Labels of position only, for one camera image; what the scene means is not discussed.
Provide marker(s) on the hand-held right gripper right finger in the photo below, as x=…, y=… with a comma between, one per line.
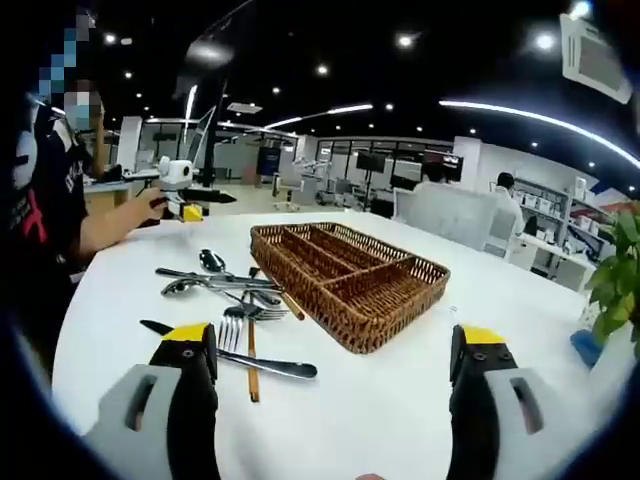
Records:
x=475, y=400

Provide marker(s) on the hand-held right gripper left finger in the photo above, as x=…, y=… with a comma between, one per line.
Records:
x=190, y=400

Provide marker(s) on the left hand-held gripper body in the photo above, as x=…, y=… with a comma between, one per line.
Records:
x=175, y=172

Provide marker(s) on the brown wooden chopstick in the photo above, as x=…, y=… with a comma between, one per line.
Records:
x=253, y=387
x=295, y=310

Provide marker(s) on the silver table knife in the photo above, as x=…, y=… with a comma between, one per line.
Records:
x=280, y=369
x=252, y=285

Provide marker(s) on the brown wicker cutlery storage tray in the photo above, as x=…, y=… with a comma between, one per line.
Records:
x=360, y=290

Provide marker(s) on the person's left hand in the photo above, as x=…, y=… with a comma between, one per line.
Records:
x=150, y=207

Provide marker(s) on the person's right hand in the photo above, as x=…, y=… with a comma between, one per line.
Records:
x=372, y=477

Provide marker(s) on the dark blue banner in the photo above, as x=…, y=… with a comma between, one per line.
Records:
x=269, y=160

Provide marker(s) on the light wood desk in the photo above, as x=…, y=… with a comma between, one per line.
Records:
x=107, y=195

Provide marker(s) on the small ceiling air vent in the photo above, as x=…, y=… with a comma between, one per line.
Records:
x=245, y=107

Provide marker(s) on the small blue object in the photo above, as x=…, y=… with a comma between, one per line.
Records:
x=587, y=347

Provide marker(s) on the person in black shirt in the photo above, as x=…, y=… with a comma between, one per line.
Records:
x=55, y=210

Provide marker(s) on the short ceiling light strip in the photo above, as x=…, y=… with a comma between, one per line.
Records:
x=320, y=114

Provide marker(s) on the white chest-worn device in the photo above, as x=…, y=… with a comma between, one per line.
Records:
x=25, y=145

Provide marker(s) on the black monitor on stand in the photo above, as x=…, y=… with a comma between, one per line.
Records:
x=371, y=161

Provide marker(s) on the group of ceiling spotlights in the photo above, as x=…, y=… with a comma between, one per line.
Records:
x=322, y=69

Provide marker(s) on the grey partition panel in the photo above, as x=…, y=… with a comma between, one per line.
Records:
x=450, y=215

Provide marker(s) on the green potted plant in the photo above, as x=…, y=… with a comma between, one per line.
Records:
x=620, y=270

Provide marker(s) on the shelf with white boxes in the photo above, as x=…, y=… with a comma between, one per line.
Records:
x=542, y=202

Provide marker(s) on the curved ceiling light strip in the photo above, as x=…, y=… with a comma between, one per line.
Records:
x=540, y=120

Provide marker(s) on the white ceiling air conditioner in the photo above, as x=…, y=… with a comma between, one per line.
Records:
x=595, y=60

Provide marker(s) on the red-lit wall screen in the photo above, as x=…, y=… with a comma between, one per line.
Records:
x=452, y=165

